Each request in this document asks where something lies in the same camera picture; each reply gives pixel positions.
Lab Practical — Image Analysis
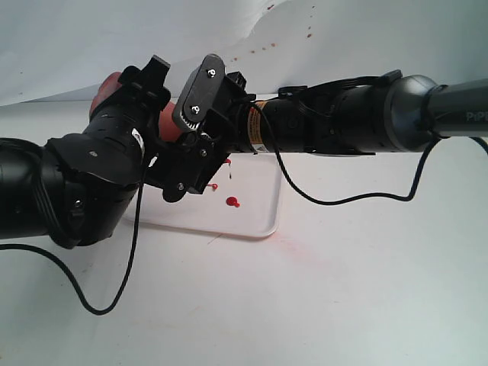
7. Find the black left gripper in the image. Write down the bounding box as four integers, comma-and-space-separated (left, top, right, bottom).
117, 54, 229, 202

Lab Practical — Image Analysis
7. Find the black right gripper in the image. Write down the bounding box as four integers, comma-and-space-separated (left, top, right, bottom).
202, 72, 255, 153

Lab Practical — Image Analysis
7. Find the red sauce squeeze bottle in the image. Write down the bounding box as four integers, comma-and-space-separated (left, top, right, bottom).
89, 71, 233, 191

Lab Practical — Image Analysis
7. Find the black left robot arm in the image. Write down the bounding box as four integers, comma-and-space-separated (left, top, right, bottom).
1, 54, 246, 249

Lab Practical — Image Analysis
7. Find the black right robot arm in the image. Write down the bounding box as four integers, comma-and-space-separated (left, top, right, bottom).
203, 70, 487, 156

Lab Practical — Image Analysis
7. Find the red sauce blob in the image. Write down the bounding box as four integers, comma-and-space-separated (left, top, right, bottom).
226, 196, 240, 208

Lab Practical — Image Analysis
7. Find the white rectangular plastic tray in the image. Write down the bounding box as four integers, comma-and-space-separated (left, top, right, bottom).
140, 154, 282, 239

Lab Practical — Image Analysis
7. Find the white paper backdrop sheet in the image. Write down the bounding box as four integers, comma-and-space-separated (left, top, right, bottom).
1, 1, 487, 105

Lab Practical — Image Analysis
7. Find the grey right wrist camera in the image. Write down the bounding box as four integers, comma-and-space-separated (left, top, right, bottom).
172, 53, 225, 133

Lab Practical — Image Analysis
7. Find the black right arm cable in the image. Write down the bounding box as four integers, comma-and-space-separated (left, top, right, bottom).
243, 98, 488, 207

